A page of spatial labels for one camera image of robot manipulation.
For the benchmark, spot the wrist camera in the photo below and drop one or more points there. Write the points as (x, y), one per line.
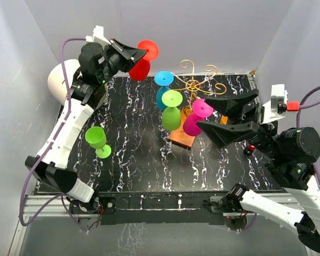
(278, 106)
(98, 36)

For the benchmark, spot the small red knob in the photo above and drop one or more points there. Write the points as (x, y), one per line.
(249, 149)

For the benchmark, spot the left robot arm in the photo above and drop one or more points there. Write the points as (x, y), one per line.
(80, 86)

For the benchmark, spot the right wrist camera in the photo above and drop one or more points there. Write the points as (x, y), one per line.
(278, 106)

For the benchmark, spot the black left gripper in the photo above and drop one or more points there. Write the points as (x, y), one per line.
(129, 55)

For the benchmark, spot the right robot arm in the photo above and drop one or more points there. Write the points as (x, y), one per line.
(292, 154)

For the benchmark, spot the blue wine glass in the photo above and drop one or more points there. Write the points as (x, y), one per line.
(163, 79)

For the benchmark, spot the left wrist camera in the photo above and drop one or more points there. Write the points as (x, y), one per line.
(98, 36)

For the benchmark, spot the red wine glass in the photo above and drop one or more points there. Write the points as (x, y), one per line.
(141, 70)

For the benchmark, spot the orange wine glass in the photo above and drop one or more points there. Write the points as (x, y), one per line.
(224, 120)

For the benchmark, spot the pink wine glass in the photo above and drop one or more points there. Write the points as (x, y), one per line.
(201, 111)

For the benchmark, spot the wooden rack base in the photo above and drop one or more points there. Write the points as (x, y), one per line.
(178, 136)

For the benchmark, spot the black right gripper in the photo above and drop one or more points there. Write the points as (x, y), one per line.
(222, 133)

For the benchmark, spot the white drum with coloured lid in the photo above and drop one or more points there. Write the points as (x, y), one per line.
(56, 80)

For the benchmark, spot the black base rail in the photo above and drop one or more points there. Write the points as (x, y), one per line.
(163, 207)

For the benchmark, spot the green wine glass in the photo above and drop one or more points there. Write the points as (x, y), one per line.
(96, 138)
(171, 117)

